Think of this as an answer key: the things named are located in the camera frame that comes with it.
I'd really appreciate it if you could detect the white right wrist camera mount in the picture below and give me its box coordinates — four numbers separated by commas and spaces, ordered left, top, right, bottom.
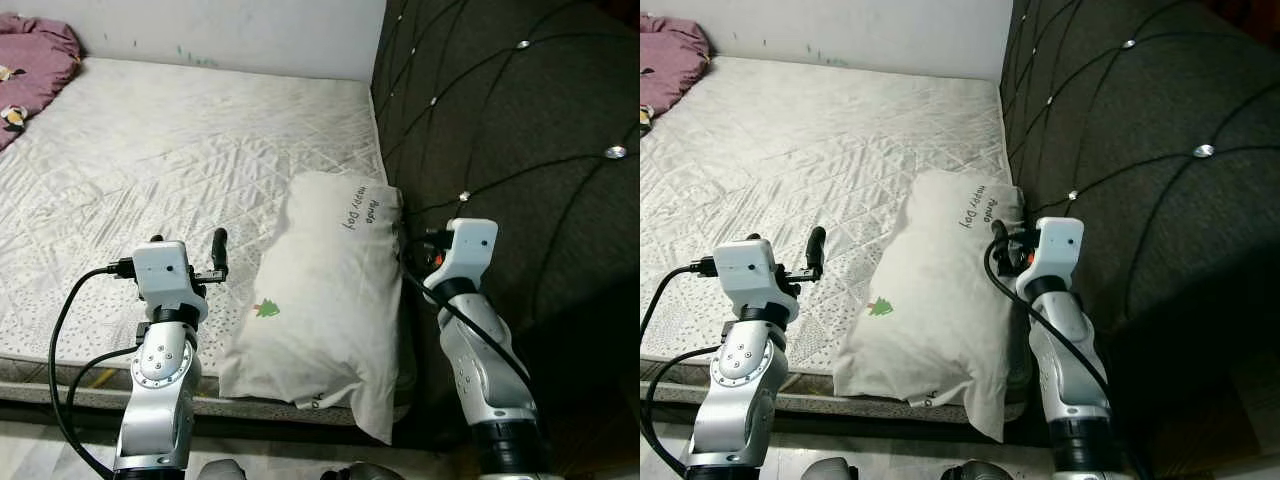
424, 218, 499, 293
1017, 215, 1086, 294

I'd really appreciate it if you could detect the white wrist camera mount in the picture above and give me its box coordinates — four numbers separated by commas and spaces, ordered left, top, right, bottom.
131, 240, 209, 323
424, 218, 499, 293
1017, 215, 1086, 294
714, 238, 799, 323

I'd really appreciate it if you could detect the white pillow green tree print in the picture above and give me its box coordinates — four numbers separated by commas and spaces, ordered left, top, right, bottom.
218, 170, 406, 444
832, 168, 1026, 441

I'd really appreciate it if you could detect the purple cartoon print blanket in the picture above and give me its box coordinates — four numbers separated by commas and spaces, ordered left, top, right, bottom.
640, 15, 713, 121
0, 15, 83, 151

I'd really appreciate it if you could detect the grey upholstered bed base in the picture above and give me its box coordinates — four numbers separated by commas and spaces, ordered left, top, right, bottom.
0, 378, 416, 429
640, 378, 1031, 426

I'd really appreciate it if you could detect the black tufted studded headboard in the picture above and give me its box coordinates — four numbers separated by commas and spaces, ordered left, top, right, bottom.
1000, 0, 1280, 441
370, 0, 641, 441

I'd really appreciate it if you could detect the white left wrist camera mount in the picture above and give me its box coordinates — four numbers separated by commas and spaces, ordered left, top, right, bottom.
131, 240, 209, 323
714, 238, 799, 323

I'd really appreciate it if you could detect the white quilted mattress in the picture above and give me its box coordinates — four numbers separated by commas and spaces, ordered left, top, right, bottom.
640, 55, 1031, 421
0, 57, 416, 421

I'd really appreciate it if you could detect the silver robot right leg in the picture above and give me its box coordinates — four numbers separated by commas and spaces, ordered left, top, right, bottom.
320, 461, 406, 480
938, 460, 1011, 480

